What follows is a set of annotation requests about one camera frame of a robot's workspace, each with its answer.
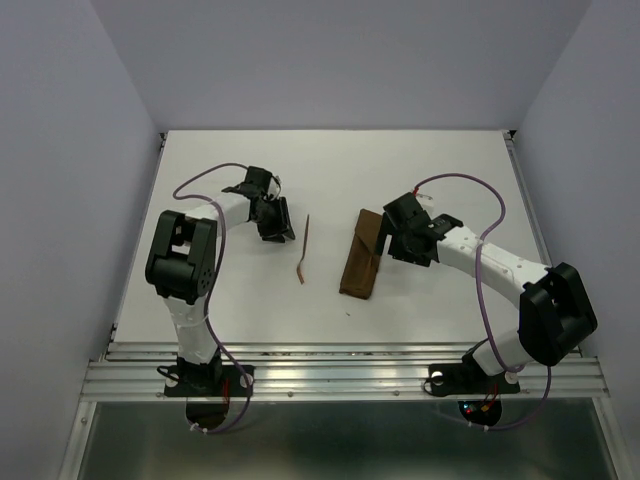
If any brown cloth napkin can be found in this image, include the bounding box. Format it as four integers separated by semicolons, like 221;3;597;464
339;209;382;300

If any brown wooden fork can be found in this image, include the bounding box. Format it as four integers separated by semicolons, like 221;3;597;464
296;214;310;285

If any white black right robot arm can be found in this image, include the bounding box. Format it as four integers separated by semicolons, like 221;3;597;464
376;193;598;390

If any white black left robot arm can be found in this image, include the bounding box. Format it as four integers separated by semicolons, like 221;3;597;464
145;166;295;397

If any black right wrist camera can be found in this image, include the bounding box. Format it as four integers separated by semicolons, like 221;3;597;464
383;192;432;229

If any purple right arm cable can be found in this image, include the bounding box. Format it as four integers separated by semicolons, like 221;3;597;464
412;172;554;434

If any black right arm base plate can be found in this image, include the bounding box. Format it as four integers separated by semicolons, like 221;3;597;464
422;363;520;398

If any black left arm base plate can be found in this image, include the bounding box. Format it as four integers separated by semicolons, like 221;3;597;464
156;364;253;398

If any aluminium rail frame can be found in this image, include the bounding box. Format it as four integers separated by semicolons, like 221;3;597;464
61;130;620;479

